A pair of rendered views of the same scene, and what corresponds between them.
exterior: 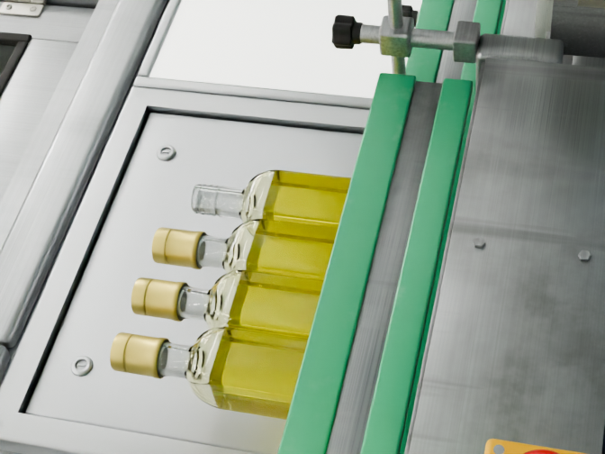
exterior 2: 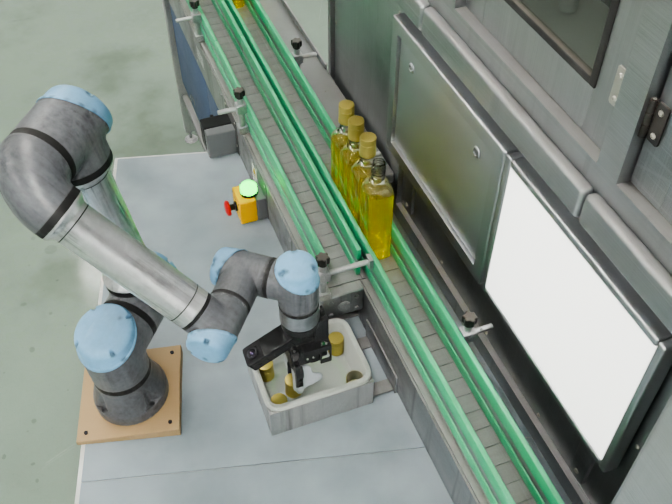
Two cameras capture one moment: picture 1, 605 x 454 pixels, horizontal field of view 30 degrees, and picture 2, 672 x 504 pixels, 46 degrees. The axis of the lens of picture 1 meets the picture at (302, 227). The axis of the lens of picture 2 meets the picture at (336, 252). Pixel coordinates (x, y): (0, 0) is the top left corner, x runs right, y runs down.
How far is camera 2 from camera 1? 2.23 m
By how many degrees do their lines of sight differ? 110
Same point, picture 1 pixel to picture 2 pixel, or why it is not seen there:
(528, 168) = not seen: hidden behind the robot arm
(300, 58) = (509, 259)
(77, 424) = (395, 61)
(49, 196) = (465, 74)
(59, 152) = (483, 88)
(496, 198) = not seen: hidden behind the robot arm
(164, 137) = (483, 155)
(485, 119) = not seen: hidden behind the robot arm
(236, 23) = (533, 242)
